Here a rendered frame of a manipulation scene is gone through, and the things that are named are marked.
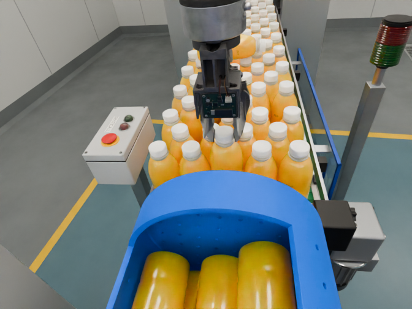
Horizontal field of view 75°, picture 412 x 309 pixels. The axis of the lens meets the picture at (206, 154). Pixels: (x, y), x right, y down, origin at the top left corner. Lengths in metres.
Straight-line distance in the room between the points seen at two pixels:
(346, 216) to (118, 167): 0.50
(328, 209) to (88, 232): 1.64
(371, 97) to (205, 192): 0.62
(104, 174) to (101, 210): 1.39
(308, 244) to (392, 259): 1.52
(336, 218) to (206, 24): 0.43
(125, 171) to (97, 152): 0.07
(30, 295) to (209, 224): 0.81
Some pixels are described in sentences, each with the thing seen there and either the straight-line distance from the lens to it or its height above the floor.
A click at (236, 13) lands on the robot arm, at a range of 0.39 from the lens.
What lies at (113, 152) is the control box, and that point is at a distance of 0.64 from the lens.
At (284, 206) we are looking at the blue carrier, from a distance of 0.33.
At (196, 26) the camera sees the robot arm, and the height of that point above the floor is 1.37.
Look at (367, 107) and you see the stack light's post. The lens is 0.86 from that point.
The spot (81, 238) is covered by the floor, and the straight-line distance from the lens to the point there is 1.99.
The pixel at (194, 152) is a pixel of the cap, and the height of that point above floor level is 1.11.
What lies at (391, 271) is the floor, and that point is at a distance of 1.80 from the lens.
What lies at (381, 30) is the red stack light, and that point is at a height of 1.24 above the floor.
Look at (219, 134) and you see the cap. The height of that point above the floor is 1.15.
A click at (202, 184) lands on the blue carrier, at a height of 1.23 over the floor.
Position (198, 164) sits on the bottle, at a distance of 0.58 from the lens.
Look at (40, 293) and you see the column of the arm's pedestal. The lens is 1.17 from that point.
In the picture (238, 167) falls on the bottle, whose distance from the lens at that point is 0.57.
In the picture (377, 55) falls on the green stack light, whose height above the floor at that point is 1.18.
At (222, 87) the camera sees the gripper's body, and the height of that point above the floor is 1.28.
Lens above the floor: 1.48
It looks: 42 degrees down
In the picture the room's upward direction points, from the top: 8 degrees counter-clockwise
